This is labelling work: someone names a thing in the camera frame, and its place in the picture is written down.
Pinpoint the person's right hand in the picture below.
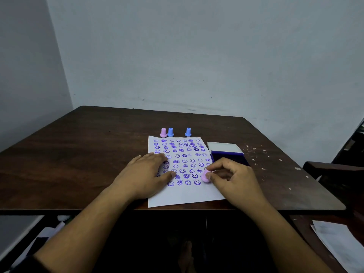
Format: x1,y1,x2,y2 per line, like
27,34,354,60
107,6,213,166
205,157,267,211

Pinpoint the person's left hand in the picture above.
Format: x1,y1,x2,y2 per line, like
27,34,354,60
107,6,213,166
109,152,176,201

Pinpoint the blue ink pad white lid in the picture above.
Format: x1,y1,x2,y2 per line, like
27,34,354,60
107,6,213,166
206,141,251,168

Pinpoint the white paper with purple prints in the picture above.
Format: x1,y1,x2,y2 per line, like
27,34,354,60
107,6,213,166
147,135,227,209

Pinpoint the person's right forearm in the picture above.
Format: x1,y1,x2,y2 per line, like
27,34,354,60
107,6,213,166
247,199,328,273

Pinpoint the person's left forearm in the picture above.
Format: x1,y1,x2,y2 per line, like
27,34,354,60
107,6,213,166
33,186,137,273

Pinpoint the person's bare foot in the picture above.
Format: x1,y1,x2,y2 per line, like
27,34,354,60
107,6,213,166
177,241,194,273

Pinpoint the person's black left sleeve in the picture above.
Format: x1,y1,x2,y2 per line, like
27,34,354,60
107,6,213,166
8,254,52,273

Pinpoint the dark wooden chair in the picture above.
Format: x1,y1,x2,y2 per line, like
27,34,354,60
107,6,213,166
290,161,364,273

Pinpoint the white printed sheet on chair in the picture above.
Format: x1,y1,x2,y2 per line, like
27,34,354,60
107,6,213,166
310,220,364,273

